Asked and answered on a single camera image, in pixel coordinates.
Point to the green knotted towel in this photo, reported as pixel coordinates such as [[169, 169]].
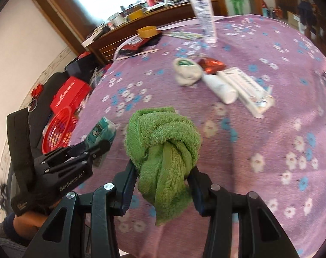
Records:
[[163, 146]]

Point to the brown wooden counter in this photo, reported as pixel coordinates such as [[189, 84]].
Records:
[[104, 48]]

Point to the wooden chopstick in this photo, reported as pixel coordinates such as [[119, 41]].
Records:
[[137, 54]]

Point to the teal tissue pack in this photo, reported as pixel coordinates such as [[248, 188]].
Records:
[[104, 130]]

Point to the red plastic basket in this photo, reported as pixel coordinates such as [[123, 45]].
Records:
[[59, 130]]

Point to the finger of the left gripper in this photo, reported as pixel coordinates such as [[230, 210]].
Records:
[[88, 157], [62, 154]]

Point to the red black pouch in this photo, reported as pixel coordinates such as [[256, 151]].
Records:
[[137, 44]]

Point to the yellow bowl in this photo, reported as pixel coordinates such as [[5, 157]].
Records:
[[148, 32]]

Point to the red foil snack wrapper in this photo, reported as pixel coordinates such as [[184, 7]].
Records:
[[211, 66]]

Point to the green patterned flat packet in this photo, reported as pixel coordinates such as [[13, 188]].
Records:
[[183, 35]]

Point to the person left hand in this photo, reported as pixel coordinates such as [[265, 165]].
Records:
[[28, 224]]

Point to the white lotion tube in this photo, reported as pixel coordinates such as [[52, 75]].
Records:
[[203, 10]]

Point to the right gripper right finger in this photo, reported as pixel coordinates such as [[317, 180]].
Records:
[[260, 233]]

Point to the red gift bag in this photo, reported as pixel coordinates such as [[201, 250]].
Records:
[[71, 94]]

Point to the white medicine box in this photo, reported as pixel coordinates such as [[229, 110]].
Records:
[[255, 97]]

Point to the black leather sofa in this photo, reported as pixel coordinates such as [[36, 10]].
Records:
[[38, 118]]

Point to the purple floral tablecloth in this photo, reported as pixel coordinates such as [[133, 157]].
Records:
[[281, 156]]

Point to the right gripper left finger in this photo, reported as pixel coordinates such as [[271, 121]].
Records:
[[83, 225]]

